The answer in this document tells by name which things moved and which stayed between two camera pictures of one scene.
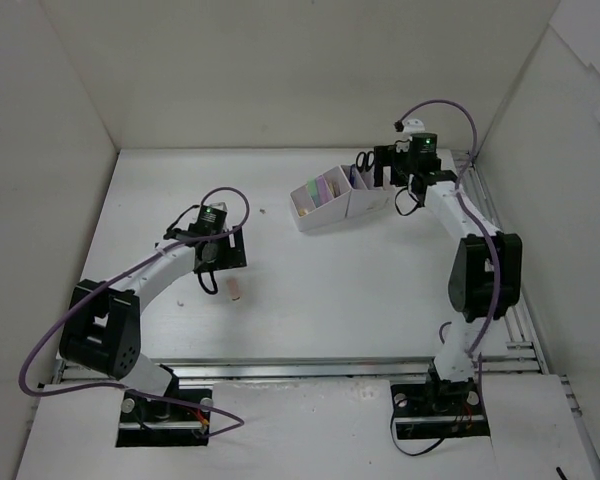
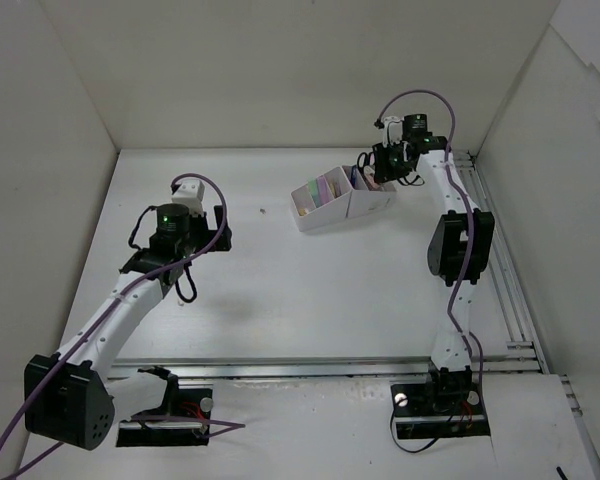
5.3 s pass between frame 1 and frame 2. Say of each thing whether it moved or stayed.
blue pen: stayed
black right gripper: stayed
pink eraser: moved
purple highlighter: stayed
